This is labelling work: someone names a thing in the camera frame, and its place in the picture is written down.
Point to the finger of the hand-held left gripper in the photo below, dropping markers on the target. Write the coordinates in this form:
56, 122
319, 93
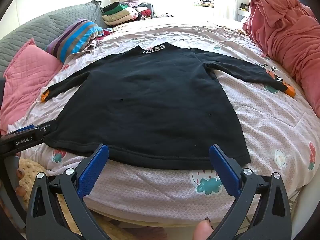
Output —
23, 128
48, 127

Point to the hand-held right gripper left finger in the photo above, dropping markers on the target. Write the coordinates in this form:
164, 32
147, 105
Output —
93, 170

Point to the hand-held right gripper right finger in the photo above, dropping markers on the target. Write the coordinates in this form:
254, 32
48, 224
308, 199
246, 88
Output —
225, 172

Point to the black sweater with orange cuffs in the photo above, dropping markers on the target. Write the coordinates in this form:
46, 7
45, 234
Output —
150, 105

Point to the pile of folded clothes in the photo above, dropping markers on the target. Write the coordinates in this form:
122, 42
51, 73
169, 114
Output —
120, 13

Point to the person's left hand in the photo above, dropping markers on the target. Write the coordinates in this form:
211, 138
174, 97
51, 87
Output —
21, 192

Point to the person's right hand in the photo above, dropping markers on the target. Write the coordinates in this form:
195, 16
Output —
201, 231

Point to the yellow fluffy blanket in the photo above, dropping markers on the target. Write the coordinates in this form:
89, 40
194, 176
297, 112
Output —
32, 166

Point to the pink quilted pillow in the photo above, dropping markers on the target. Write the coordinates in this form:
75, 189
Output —
25, 75

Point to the pink strawberry print quilt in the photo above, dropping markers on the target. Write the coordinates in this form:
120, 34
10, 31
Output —
262, 130

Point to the striped purple blue pillow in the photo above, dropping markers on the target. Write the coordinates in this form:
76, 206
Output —
75, 37

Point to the grey quilted headboard cover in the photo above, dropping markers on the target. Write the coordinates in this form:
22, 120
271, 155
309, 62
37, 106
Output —
45, 25

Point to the magenta cloth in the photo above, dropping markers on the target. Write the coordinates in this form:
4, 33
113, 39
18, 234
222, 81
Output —
105, 33

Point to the coral pink blanket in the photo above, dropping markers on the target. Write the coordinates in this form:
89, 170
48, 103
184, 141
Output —
287, 30

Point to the white bedside table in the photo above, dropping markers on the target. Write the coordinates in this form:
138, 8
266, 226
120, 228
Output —
243, 12

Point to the dark cloth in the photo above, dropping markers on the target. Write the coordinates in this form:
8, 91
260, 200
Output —
167, 15

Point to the multicoloured cloth pile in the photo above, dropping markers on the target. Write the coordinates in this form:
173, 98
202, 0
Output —
203, 3

